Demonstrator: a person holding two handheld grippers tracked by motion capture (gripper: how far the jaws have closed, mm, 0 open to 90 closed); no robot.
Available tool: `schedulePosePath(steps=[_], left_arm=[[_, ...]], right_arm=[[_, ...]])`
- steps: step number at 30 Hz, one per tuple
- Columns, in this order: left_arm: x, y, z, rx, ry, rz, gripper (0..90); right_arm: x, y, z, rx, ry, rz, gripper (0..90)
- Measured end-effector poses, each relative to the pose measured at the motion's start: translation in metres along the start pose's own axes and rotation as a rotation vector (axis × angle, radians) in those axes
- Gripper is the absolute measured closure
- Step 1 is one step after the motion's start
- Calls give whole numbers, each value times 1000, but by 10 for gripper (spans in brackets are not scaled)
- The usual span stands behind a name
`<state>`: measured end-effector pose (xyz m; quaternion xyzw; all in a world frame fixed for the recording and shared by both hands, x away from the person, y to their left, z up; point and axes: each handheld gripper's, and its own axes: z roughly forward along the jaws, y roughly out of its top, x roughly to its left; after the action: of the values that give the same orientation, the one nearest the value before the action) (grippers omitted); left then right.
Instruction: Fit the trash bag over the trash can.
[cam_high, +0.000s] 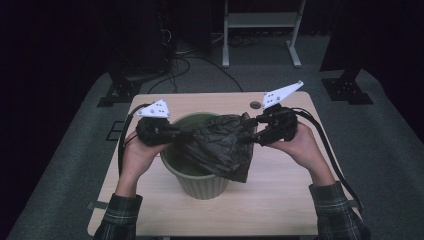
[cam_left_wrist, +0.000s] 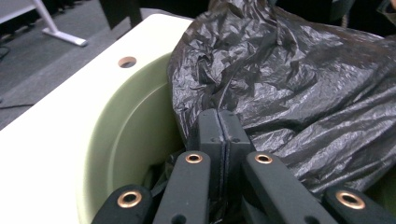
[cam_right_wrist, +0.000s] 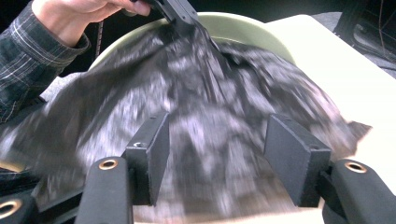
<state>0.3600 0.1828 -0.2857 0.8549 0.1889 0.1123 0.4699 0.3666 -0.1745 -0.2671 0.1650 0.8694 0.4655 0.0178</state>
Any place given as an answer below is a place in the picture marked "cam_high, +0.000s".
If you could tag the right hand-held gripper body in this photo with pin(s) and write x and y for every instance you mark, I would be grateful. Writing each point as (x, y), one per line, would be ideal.
(280, 125)

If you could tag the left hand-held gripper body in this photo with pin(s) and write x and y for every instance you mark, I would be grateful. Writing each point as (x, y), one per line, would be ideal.
(153, 130)

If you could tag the black garbage bag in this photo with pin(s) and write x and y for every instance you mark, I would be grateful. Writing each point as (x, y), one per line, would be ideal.
(216, 146)

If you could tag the green plastic bucket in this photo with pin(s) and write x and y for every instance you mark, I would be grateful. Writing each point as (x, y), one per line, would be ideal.
(200, 186)

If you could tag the person's right hand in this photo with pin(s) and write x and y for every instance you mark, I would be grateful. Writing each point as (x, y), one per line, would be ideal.
(300, 146)

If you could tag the person's left hand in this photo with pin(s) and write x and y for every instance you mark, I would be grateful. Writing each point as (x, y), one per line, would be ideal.
(140, 160)

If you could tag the round grey table grommet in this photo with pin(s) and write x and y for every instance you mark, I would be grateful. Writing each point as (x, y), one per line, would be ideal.
(255, 105)

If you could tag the black stand base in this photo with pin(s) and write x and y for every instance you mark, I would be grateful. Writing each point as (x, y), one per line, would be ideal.
(121, 91)
(346, 90)

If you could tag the dark equipment cabinet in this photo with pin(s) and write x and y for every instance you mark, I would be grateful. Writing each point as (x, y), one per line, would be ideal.
(140, 36)

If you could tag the grey tape strip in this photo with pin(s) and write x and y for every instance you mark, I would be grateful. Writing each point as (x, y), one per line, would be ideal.
(95, 205)

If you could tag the white metal stand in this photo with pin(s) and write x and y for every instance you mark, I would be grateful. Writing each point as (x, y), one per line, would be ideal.
(263, 20)

